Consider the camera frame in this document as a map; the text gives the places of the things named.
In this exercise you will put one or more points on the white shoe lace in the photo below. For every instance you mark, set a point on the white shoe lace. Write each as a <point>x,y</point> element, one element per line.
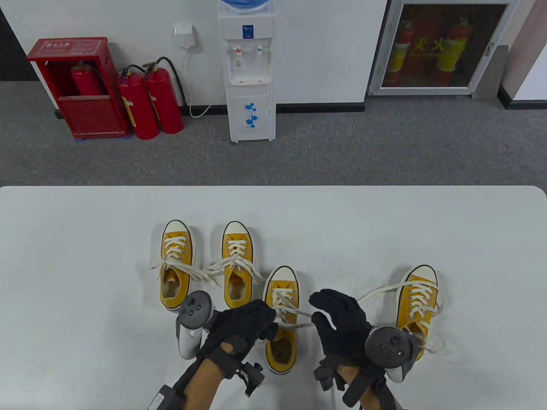
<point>421,294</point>
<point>236,250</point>
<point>176,245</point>

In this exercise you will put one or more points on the red fire extinguisher cabinet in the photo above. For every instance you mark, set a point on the red fire extinguisher cabinet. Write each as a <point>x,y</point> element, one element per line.
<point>94,115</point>

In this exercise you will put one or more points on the grey tracking controller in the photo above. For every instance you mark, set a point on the grey tracking controller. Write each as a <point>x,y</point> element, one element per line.
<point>386,346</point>
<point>194,309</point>

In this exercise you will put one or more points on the person's left forearm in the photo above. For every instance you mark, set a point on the person's left forearm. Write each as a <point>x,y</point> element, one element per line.
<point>205,384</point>

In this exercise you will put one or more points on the person's right hand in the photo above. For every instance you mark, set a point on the person's right hand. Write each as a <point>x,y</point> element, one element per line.
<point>342,324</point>

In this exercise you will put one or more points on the person's right forearm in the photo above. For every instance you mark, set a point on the person's right forearm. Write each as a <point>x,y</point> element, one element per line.
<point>348,376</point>

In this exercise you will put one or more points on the person's left hand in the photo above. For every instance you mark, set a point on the person's left hand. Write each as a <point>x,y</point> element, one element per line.
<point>243,320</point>

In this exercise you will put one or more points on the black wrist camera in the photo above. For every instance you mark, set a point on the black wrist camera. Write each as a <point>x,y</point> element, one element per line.
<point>254,378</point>
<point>324,376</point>

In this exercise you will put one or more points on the glass door fire cabinet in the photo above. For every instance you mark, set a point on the glass door fire cabinet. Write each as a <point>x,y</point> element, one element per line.
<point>448,51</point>

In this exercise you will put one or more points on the black labelled box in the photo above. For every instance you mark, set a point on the black labelled box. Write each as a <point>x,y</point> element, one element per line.
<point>166,399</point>

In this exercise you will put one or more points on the white water dispenser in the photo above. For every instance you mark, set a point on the white water dispenser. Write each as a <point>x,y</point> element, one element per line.
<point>250,106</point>

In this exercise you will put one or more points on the red fire extinguisher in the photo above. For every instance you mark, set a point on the red fire extinguisher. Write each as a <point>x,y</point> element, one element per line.
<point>85,83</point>
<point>164,102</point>
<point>139,106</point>

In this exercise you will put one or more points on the white wall box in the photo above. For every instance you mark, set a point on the white wall box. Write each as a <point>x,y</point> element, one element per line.
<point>186,36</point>

